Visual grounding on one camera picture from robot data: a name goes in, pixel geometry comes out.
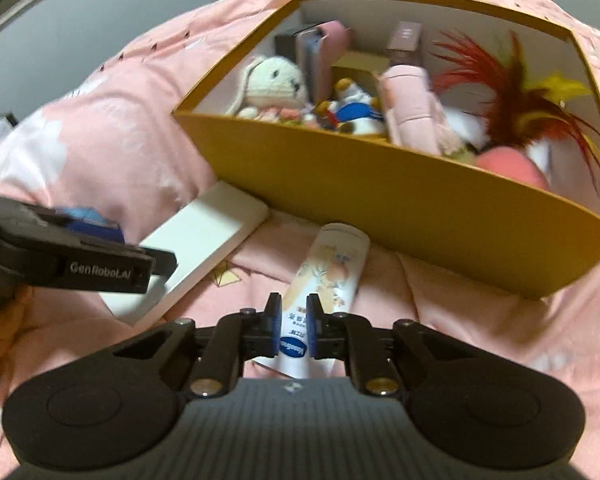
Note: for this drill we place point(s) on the small yellow box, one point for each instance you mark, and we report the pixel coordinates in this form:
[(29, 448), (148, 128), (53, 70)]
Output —
[(360, 62)]

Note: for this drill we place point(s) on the pink phone case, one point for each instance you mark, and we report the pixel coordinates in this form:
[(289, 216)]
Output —
[(330, 55)]

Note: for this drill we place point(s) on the brown small box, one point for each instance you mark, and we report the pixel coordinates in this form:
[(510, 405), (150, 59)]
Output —
[(405, 42)]

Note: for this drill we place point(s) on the white crochet bunny plush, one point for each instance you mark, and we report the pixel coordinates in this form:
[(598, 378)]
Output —
[(275, 80)]

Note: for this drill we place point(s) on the small plush toy blue outfit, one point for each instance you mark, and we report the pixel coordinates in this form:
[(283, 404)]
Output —
[(355, 105)]

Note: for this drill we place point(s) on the white fluffy item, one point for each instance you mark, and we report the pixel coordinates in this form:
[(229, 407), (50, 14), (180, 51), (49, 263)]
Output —
[(467, 130)]

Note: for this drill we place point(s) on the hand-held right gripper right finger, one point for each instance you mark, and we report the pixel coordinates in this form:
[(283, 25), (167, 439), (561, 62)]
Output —
[(314, 327)]

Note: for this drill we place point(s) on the white peach print tube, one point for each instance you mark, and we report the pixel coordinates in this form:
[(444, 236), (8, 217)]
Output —
[(330, 270)]

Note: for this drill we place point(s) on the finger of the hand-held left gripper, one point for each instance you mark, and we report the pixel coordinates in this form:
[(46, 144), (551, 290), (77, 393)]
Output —
[(162, 262), (92, 227)]

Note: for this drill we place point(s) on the person's left hand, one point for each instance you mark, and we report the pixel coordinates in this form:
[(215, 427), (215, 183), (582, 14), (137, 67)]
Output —
[(0, 345)]

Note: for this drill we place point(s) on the yellow cardboard box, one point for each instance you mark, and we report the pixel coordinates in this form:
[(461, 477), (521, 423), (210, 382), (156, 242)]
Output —
[(380, 200)]

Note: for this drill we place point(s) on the white box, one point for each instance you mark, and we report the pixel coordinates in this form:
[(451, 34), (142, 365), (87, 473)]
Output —
[(205, 230)]

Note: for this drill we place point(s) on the pink pouch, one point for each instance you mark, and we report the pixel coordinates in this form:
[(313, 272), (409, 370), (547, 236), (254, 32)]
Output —
[(410, 105)]

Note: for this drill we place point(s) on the pink printed blanket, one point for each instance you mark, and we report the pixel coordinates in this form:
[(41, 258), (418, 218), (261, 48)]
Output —
[(130, 125)]

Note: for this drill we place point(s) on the pink round ball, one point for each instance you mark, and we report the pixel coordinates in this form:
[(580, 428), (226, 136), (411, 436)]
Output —
[(505, 166)]

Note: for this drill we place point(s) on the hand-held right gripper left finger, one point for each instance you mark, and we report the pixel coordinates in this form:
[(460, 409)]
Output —
[(275, 327)]

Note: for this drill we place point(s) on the red green feather toy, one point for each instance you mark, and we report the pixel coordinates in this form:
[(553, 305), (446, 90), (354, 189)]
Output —
[(510, 105)]

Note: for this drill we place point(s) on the dark small box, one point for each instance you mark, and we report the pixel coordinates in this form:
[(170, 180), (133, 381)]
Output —
[(286, 44)]

